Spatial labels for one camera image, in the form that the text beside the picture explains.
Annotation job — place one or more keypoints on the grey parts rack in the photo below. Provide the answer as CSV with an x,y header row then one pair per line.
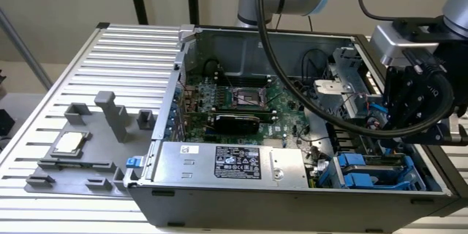
x,y
110,146

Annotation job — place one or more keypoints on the silver CPU chip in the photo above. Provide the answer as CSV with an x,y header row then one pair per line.
x,y
71,142

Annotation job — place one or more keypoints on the black PC case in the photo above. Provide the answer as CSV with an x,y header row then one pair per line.
x,y
256,206

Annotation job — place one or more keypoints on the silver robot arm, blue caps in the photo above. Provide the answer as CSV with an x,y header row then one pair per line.
x,y
263,4

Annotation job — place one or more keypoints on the green motherboard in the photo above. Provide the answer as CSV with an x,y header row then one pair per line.
x,y
286,132

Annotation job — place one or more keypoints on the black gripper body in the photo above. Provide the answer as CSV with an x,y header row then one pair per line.
x,y
439,80

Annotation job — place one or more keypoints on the silver power supply unit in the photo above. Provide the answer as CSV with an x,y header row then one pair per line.
x,y
204,162

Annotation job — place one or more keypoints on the metal drive cage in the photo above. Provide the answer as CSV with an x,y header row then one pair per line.
x,y
347,75

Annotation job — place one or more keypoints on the black graphics card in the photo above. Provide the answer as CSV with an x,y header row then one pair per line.
x,y
235,124

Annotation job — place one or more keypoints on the black RAM slot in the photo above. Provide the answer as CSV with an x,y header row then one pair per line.
x,y
247,80
242,110

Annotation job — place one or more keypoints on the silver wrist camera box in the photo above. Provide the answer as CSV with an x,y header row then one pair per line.
x,y
391,42

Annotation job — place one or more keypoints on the black box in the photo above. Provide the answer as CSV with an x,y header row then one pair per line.
x,y
6,123

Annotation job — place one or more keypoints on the blue disk bay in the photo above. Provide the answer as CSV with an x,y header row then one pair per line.
x,y
360,182

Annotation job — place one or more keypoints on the CPU socket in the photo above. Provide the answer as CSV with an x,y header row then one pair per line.
x,y
246,97

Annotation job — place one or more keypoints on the grey metal pole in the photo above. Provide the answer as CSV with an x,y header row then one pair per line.
x,y
26,50

